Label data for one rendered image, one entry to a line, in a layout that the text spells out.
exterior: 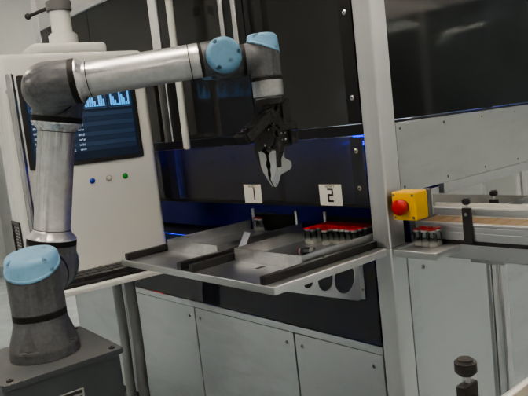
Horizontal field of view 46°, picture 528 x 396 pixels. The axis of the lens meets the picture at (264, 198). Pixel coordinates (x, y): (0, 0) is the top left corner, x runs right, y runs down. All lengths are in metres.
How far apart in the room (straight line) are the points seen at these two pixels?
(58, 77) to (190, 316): 1.33
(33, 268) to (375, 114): 0.89
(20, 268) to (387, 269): 0.90
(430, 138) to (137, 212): 1.08
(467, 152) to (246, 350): 1.00
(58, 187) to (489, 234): 1.04
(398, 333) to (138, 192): 1.08
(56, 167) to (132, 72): 0.31
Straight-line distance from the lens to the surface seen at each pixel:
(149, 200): 2.33
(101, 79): 1.38
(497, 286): 1.71
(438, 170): 1.84
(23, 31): 7.18
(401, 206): 1.58
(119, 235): 2.30
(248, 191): 2.03
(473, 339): 2.06
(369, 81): 1.65
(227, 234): 2.12
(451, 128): 1.90
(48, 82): 1.40
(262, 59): 1.50
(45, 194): 1.54
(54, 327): 1.45
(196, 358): 2.53
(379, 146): 1.64
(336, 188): 1.75
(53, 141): 1.53
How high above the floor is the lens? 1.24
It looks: 7 degrees down
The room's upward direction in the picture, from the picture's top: 6 degrees counter-clockwise
